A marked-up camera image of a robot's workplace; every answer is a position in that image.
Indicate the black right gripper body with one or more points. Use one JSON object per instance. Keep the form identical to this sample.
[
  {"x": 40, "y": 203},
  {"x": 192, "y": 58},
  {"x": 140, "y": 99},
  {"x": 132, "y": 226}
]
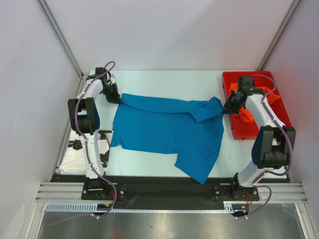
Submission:
[{"x": 233, "y": 104}]

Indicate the orange t shirt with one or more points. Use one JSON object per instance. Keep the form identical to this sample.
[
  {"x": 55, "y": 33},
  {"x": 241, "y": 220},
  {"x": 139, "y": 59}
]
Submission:
[{"x": 244, "y": 115}]

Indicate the white slotted cable duct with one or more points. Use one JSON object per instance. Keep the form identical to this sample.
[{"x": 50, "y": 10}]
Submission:
[{"x": 100, "y": 208}]

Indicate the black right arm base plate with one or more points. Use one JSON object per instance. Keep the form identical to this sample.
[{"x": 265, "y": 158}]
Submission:
[{"x": 228, "y": 192}]

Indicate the blue t shirt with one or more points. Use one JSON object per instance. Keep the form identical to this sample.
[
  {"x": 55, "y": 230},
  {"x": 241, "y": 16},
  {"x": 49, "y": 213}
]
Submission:
[{"x": 193, "y": 130}]

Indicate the aluminium corner frame post right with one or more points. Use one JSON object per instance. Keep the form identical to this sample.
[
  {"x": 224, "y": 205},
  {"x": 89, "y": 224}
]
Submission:
[{"x": 292, "y": 9}]

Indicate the aluminium front frame rail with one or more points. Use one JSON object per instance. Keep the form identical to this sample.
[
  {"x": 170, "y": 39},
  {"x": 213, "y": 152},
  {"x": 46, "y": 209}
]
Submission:
[{"x": 281, "y": 192}]

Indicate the aluminium corner frame post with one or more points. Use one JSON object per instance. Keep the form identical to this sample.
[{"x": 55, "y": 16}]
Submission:
[
  {"x": 292, "y": 9},
  {"x": 48, "y": 14}
]

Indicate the aluminium corner frame post left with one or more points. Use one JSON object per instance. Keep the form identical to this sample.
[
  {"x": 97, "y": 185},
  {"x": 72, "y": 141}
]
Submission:
[{"x": 48, "y": 14}]

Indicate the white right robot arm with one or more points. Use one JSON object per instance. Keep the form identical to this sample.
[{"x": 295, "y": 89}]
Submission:
[{"x": 272, "y": 151}]

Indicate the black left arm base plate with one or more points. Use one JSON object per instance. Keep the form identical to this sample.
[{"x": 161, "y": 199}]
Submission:
[{"x": 100, "y": 190}]

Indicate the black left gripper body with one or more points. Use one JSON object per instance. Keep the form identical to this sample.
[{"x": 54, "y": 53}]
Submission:
[{"x": 110, "y": 91}]

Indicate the white cloth pile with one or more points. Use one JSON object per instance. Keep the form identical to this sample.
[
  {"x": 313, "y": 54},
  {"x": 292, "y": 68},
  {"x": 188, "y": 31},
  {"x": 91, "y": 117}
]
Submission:
[{"x": 74, "y": 162}]

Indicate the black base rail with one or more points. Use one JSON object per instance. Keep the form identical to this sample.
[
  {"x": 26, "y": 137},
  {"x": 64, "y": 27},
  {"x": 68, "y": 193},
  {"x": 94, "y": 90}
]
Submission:
[{"x": 163, "y": 193}]

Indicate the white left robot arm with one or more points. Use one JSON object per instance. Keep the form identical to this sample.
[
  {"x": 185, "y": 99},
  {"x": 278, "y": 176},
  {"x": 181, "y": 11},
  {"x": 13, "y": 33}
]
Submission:
[{"x": 85, "y": 120}]

